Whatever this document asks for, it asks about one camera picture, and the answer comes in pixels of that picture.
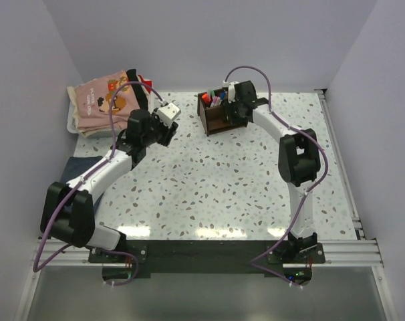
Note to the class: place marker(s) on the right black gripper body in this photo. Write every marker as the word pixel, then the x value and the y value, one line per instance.
pixel 234 112

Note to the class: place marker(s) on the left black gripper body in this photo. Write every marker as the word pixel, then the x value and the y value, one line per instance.
pixel 158 131

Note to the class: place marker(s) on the brown wooden desk organizer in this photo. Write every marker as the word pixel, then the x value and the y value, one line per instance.
pixel 214 119

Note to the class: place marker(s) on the orange black highlighter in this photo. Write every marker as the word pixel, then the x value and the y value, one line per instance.
pixel 206 97

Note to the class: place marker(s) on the green capped pen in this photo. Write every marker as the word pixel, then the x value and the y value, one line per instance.
pixel 212 95

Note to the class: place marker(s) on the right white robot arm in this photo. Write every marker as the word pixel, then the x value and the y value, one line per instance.
pixel 298 162

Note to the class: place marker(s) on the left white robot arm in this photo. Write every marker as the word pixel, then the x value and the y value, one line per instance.
pixel 68 213

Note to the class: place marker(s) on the black red folded garment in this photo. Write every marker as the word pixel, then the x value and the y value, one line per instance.
pixel 141 92

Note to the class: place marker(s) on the pink pixel-print shirt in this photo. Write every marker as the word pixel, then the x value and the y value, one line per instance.
pixel 103 99

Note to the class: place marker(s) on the blue folded cloth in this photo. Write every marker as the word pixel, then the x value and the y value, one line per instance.
pixel 76 166

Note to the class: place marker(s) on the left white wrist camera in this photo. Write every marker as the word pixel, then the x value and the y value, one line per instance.
pixel 168 113

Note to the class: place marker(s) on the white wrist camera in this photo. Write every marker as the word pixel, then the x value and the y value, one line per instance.
pixel 168 113
pixel 229 89

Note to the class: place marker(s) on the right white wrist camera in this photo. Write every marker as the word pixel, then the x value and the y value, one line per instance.
pixel 229 89

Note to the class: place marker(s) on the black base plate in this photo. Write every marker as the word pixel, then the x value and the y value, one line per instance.
pixel 142 259

